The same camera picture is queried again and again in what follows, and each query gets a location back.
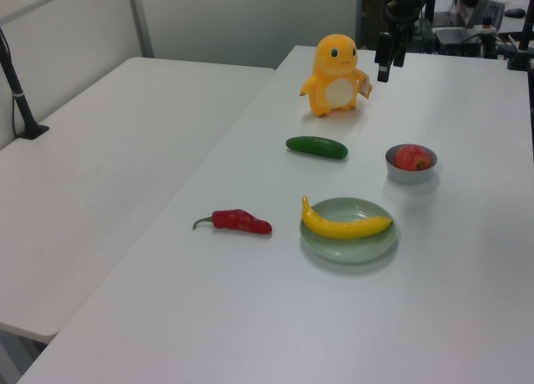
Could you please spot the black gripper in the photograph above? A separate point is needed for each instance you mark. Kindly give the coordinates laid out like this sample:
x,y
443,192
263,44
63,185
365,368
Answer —
x,y
402,14

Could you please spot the green toy cucumber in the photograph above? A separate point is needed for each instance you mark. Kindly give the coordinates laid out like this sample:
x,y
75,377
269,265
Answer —
x,y
317,147

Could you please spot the small grey metal bowl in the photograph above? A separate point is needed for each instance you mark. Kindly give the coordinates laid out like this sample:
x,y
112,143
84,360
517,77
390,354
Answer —
x,y
411,176

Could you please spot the yellow paper tag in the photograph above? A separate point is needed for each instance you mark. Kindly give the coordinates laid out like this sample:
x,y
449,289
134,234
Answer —
x,y
366,87

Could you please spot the orange dinosaur plush toy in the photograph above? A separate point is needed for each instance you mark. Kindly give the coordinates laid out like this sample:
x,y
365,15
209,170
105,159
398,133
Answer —
x,y
334,75

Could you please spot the black computer keyboard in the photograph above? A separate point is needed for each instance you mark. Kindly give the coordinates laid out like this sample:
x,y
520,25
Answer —
x,y
486,12

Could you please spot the red toy apple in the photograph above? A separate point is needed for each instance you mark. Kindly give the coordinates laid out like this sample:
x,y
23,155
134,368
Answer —
x,y
412,158

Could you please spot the black computer mouse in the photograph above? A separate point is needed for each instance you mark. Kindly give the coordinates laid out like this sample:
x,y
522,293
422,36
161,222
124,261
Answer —
x,y
515,12

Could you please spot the yellow toy banana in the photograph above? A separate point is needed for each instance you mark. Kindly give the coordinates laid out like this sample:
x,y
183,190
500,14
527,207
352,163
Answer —
x,y
346,228

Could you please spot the light green plate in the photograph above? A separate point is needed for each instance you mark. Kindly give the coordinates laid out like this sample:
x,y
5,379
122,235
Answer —
x,y
348,245

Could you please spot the red toy chili pepper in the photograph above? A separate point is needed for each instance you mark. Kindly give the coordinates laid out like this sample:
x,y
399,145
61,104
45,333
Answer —
x,y
240,222

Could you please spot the white side table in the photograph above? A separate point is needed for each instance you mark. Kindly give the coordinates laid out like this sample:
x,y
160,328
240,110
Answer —
x,y
104,171

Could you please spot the black pole with base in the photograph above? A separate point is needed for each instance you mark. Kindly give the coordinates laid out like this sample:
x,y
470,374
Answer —
x,y
18,96

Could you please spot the black upright post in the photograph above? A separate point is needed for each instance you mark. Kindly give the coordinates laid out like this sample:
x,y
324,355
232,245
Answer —
x,y
430,12

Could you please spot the black camera stand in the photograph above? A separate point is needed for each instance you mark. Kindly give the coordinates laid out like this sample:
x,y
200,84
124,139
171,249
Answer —
x,y
521,46

